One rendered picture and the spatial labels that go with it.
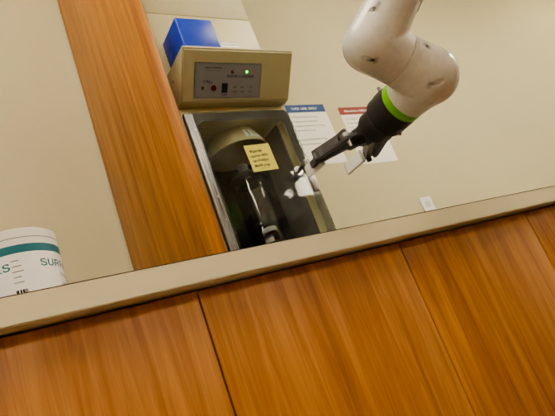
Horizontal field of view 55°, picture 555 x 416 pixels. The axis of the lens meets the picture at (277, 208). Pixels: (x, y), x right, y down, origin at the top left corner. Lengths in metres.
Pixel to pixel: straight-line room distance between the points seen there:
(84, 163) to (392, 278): 1.02
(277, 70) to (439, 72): 0.56
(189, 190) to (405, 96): 0.48
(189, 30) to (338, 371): 0.87
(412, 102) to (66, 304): 0.69
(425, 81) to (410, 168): 1.38
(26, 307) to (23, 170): 0.95
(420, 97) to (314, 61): 1.41
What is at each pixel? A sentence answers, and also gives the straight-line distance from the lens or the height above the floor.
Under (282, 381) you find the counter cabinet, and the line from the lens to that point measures 0.87.
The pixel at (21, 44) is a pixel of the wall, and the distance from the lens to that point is 1.94.
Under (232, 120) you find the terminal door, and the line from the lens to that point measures 1.38.
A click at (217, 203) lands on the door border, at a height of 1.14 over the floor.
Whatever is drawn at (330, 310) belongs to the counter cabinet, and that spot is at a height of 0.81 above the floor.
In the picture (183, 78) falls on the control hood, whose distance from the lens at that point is 1.33.
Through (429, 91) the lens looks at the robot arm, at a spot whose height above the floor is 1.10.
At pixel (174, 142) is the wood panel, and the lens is 1.19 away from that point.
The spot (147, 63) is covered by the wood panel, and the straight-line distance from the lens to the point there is 1.31.
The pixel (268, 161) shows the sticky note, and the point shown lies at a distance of 1.36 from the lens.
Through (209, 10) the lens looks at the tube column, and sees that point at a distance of 1.63.
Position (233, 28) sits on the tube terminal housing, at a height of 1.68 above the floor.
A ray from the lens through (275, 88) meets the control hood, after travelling 1.47.
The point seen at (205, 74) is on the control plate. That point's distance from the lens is 1.35.
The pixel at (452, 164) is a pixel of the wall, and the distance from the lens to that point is 2.59.
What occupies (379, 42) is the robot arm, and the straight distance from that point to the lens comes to 0.98.
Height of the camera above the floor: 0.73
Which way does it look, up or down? 17 degrees up
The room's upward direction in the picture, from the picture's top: 21 degrees counter-clockwise
